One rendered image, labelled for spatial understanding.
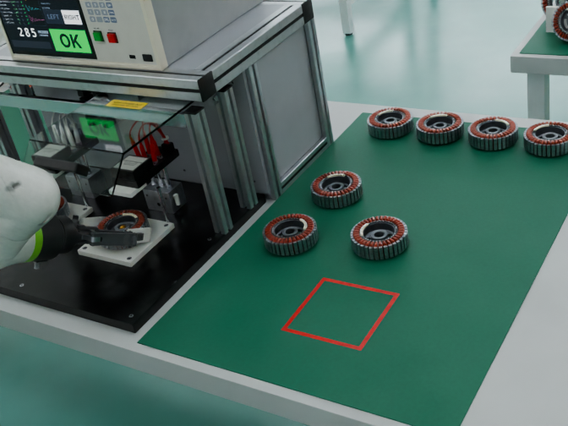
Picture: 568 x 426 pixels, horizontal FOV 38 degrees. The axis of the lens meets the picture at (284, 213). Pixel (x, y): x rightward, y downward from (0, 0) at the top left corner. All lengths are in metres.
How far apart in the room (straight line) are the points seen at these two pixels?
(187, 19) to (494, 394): 0.94
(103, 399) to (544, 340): 1.56
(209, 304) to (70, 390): 1.19
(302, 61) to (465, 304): 0.73
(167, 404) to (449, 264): 1.21
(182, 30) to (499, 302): 0.81
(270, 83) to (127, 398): 1.19
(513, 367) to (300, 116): 0.84
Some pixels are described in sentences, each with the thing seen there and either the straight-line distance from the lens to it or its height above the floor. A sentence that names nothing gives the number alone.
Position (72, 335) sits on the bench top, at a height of 0.74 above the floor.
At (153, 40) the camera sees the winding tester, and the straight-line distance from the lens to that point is 1.65.
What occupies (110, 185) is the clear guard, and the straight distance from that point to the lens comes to 1.49.
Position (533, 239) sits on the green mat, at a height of 0.75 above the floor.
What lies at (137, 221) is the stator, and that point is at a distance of 1.78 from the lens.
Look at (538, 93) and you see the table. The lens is 2.48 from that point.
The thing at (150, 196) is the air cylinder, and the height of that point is 0.81.
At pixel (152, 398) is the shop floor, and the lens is 2.57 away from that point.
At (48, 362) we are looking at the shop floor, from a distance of 2.86.
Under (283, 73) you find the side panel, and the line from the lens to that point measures 1.85.
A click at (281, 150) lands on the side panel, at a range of 1.87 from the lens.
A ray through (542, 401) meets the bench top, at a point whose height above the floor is 0.75.
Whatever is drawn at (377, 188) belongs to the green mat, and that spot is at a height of 0.75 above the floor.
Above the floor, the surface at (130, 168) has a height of 0.92.
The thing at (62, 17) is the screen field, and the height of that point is 1.22.
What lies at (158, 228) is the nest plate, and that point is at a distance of 1.80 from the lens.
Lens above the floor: 1.69
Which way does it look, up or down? 32 degrees down
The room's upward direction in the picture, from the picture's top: 12 degrees counter-clockwise
